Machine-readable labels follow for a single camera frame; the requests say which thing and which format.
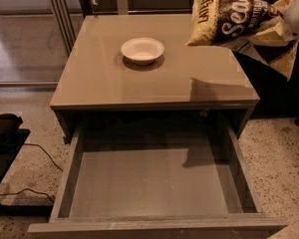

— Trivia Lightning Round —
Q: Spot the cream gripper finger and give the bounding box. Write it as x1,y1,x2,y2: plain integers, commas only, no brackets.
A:
248,18,291,47
273,0,293,16

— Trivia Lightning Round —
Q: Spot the brown sea salt chip bag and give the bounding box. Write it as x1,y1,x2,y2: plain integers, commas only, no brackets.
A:
187,0,298,79

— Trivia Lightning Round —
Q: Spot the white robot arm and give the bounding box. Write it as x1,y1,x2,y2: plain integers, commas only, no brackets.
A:
248,0,299,47

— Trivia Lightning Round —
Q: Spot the grey drawer cabinet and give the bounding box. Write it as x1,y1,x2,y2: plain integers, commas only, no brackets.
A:
51,14,259,137

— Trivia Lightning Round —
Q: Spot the open grey top drawer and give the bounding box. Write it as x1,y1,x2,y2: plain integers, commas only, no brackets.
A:
28,116,287,239

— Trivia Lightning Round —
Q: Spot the white paper bowl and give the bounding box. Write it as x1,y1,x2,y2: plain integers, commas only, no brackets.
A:
121,38,164,65

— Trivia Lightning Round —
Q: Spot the black stand at left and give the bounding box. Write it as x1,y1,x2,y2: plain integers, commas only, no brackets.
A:
0,114,52,216

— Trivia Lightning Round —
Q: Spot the metal railing frame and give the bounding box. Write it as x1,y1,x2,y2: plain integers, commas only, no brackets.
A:
68,0,237,59

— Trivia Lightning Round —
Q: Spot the black cable on floor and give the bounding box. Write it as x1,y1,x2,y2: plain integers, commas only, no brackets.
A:
0,142,64,205

